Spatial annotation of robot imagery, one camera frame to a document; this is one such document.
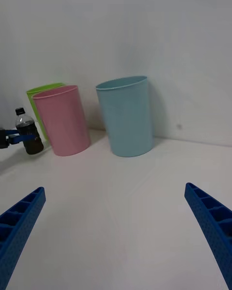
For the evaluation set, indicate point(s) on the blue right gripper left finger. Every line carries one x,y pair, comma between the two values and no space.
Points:
21,222

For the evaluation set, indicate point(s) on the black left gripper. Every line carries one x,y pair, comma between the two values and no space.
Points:
3,139

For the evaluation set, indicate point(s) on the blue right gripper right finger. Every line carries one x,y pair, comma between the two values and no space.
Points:
215,229

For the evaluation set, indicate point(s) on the dark drink plastic bottle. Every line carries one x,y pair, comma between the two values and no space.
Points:
32,147

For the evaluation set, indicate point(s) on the yellow-green plastic bin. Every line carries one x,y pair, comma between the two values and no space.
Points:
35,95

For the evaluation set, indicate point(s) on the pink plastic bin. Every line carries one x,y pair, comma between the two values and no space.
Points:
62,120

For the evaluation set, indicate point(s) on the pale blue plastic bin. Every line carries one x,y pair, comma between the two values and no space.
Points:
126,116

